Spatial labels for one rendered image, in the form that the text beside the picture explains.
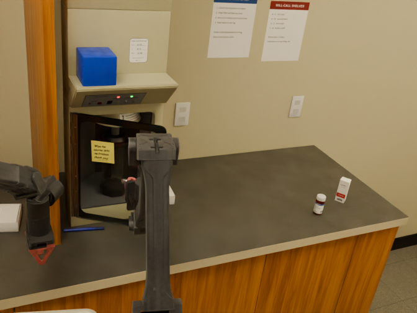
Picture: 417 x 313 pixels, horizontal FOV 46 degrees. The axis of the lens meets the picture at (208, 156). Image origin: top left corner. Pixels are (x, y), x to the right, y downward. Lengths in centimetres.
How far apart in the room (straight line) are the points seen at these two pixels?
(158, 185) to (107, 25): 71
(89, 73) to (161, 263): 67
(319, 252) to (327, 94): 92
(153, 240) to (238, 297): 103
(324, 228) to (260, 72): 81
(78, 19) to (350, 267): 151
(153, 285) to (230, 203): 106
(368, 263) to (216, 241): 81
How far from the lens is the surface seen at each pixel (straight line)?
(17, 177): 128
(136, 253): 172
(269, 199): 211
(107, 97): 154
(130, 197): 151
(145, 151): 98
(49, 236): 139
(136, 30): 159
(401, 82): 297
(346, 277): 230
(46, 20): 143
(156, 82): 155
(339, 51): 259
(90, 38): 156
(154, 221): 99
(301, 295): 220
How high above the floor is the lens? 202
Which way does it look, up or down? 27 degrees down
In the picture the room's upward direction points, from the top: 7 degrees clockwise
